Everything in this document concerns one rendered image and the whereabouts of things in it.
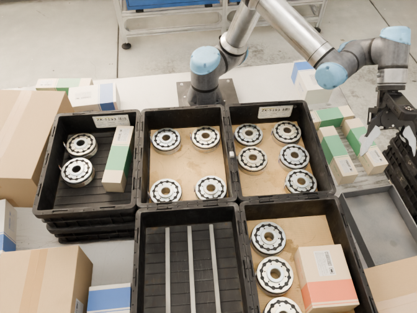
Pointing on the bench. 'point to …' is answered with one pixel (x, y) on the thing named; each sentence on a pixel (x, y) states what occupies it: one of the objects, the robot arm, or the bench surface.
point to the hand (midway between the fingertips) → (388, 157)
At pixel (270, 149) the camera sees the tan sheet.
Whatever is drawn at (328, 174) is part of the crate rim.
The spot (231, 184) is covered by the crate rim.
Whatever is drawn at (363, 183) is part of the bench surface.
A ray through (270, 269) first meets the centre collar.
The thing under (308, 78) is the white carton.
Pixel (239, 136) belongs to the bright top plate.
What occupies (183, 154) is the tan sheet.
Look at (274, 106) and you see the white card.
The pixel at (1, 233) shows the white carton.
